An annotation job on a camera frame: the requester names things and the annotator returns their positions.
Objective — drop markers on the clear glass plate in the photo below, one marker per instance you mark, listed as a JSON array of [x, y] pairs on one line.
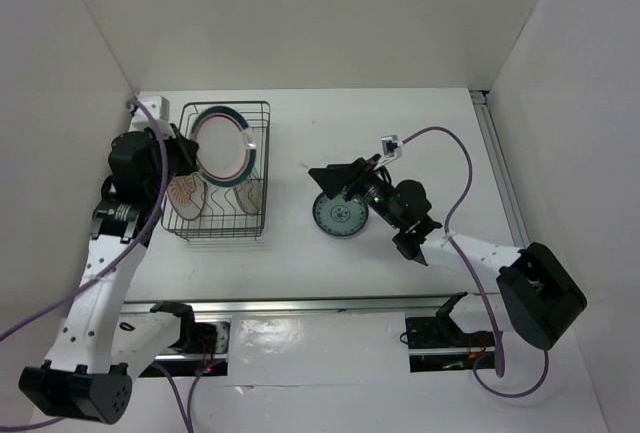
[[248, 196]]

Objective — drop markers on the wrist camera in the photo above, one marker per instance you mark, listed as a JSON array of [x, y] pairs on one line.
[[159, 109], [391, 150]]

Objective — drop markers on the aluminium rail frame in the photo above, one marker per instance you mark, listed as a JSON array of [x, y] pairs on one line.
[[452, 148]]

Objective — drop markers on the blue floral plate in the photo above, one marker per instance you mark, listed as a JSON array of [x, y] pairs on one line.
[[340, 218]]

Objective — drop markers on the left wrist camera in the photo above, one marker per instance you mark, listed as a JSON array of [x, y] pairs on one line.
[[159, 109]]

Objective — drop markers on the orange sunburst plate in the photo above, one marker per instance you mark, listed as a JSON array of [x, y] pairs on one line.
[[186, 195]]

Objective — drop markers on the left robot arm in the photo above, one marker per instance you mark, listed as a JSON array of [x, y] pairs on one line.
[[89, 372]]

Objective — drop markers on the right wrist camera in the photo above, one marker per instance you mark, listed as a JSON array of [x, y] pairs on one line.
[[391, 150]]

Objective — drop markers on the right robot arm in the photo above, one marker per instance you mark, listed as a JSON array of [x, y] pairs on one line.
[[541, 298]]

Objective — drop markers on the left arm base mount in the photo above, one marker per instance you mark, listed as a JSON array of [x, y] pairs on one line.
[[195, 343]]

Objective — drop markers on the white plate teal red rim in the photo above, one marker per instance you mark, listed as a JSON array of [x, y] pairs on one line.
[[226, 147]]

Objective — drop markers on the grey wire dish rack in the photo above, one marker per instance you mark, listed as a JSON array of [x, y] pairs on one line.
[[221, 216]]

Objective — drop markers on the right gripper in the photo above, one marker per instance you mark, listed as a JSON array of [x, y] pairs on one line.
[[336, 176]]

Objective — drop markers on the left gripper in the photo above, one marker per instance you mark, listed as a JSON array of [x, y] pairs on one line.
[[187, 150]]

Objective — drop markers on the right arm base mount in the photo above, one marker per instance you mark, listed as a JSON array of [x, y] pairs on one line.
[[436, 344]]

